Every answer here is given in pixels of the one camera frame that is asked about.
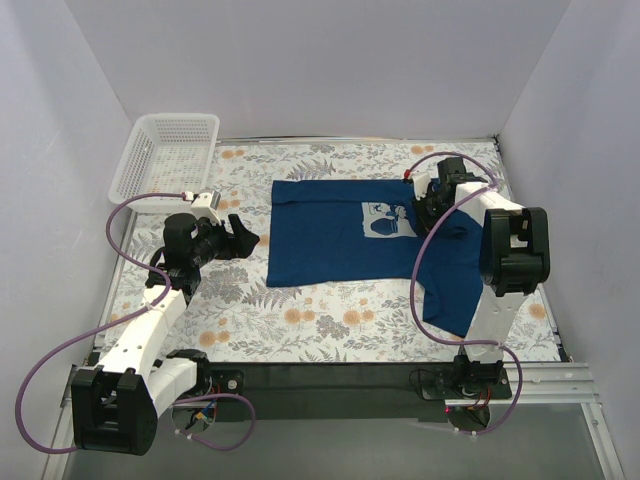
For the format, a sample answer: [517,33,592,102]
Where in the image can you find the blue printed t-shirt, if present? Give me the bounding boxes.
[266,180,483,337]

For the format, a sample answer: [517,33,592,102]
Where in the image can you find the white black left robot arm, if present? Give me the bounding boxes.
[71,213,259,455]

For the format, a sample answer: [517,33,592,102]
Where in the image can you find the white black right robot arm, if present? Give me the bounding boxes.
[403,152,550,401]

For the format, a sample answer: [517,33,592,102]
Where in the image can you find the white plastic basket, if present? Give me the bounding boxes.
[108,113,220,214]

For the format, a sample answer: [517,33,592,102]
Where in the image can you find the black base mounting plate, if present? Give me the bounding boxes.
[178,362,515,423]

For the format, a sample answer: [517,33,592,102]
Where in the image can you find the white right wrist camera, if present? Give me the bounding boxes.
[403,169,431,200]

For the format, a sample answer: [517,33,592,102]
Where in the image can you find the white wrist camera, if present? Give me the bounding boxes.
[183,190,222,226]
[403,169,431,200]

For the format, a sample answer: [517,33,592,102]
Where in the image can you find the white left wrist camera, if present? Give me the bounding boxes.
[183,190,222,226]

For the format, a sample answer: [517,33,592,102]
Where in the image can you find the aluminium frame rail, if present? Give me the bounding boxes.
[62,363,601,406]

